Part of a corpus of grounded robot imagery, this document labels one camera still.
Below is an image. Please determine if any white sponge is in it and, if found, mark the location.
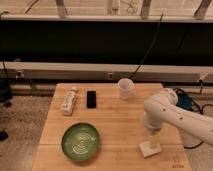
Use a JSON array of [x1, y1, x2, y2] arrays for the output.
[[139, 141, 162, 158]]

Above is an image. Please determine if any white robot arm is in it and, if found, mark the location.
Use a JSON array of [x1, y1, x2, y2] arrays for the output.
[[144, 88, 213, 146]]

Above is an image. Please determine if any green ceramic bowl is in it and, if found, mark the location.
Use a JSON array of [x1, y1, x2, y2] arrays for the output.
[[61, 123, 100, 162]]

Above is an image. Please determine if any blue power box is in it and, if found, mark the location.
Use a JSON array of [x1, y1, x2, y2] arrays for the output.
[[177, 94, 192, 110]]

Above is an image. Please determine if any translucent plastic cup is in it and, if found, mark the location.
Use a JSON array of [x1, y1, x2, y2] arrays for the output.
[[118, 78, 135, 99]]

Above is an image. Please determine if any black rectangular phone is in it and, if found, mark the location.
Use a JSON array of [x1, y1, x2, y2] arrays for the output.
[[87, 91, 96, 108]]

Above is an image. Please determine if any white plastic bottle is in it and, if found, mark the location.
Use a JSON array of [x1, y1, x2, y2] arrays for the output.
[[60, 87, 77, 116]]

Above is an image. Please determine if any black hanging cable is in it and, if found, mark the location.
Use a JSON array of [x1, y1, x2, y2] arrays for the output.
[[129, 13, 164, 81]]

